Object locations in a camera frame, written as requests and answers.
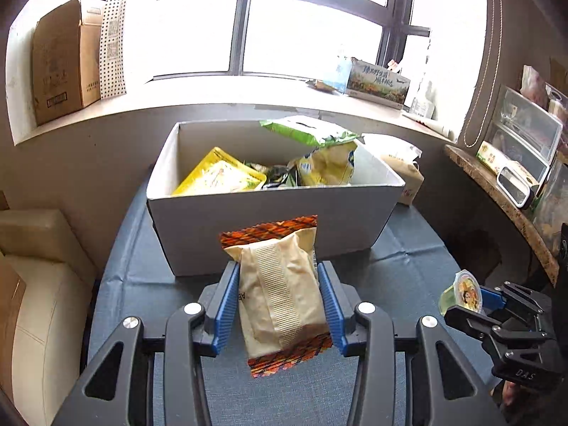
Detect jelly cup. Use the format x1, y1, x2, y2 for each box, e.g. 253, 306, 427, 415
438, 269, 482, 316

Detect beige checkered cracker pack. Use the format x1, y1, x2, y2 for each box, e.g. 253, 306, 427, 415
219, 214, 332, 379

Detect black yellow chips bag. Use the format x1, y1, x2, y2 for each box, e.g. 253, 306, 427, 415
246, 163, 300, 190

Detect yellow corn snack pouch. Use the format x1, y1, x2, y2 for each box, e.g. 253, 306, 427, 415
171, 147, 267, 196

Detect green white long snack pack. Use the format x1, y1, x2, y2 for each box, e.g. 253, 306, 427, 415
259, 115, 359, 148

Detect yellow green chips bag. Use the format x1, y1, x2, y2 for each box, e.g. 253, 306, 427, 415
291, 141, 357, 187

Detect person right hand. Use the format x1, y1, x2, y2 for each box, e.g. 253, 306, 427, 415
502, 381, 533, 408

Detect blue grey table cloth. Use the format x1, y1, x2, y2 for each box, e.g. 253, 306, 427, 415
88, 189, 458, 425

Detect white cardboard storage box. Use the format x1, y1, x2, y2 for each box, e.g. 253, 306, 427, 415
146, 120, 404, 276

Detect white framed mirror device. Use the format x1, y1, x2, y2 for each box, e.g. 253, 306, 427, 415
497, 166, 534, 210

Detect green white small box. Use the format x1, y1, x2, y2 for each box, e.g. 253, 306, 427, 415
476, 141, 538, 187

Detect marble side shelf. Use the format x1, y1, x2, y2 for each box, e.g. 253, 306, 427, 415
444, 144, 559, 286

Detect clear plastic drawer organizer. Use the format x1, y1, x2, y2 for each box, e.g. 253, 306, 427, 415
485, 86, 563, 186

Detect white tube on sill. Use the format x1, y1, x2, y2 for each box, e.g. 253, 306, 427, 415
403, 111, 454, 141

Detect white lotion bottle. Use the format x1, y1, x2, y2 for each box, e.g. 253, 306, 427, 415
409, 75, 435, 119

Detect flat cardboard sheet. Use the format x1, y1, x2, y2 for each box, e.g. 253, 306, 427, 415
0, 255, 26, 399

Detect small wrapper on sill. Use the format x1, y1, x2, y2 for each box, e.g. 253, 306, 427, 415
306, 79, 338, 94

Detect printed tissue box on sill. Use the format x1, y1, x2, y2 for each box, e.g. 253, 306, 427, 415
346, 57, 410, 110

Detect white SANFU shopping bag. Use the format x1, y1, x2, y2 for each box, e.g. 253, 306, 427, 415
99, 0, 160, 99

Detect brown cardboard box on sill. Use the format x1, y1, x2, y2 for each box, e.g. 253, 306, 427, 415
32, 0, 105, 125

